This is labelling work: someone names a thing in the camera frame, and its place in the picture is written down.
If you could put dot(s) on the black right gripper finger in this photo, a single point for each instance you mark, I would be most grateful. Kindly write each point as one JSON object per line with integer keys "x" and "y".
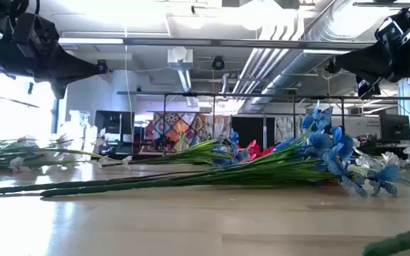
{"x": 364, "y": 65}
{"x": 366, "y": 89}

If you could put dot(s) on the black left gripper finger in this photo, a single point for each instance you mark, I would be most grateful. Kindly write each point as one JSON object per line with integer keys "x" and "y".
{"x": 59, "y": 89}
{"x": 80, "y": 67}

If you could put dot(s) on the blue artificial flower bunch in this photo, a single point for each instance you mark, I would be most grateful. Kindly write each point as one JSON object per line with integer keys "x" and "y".
{"x": 387, "y": 174}
{"x": 261, "y": 170}
{"x": 197, "y": 153}

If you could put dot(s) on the tall clear glass vase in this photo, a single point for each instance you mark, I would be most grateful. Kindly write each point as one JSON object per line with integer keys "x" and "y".
{"x": 80, "y": 135}

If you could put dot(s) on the white ceiling light strip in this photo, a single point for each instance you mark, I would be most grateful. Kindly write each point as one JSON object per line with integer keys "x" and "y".
{"x": 91, "y": 41}

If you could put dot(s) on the black computer monitor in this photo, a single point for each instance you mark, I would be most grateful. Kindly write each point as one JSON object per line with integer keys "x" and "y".
{"x": 114, "y": 124}
{"x": 394, "y": 127}

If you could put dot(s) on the white ceiling unit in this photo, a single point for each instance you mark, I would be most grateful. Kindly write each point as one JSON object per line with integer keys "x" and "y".
{"x": 179, "y": 58}

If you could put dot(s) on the black upright panel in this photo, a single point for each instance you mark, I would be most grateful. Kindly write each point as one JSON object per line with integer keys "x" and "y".
{"x": 254, "y": 128}

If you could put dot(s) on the colourful patchwork quilt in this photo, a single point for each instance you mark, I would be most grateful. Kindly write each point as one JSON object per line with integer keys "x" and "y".
{"x": 187, "y": 129}

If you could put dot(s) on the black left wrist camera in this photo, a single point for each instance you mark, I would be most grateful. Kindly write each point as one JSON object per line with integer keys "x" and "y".
{"x": 36, "y": 30}

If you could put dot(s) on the black background metal frame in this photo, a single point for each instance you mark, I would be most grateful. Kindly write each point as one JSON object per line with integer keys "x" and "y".
{"x": 247, "y": 95}

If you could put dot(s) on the black overhead camera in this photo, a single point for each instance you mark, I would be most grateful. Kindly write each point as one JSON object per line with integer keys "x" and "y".
{"x": 218, "y": 63}

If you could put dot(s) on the black overhead frame bar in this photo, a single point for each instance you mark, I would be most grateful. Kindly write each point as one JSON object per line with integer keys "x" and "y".
{"x": 226, "y": 43}

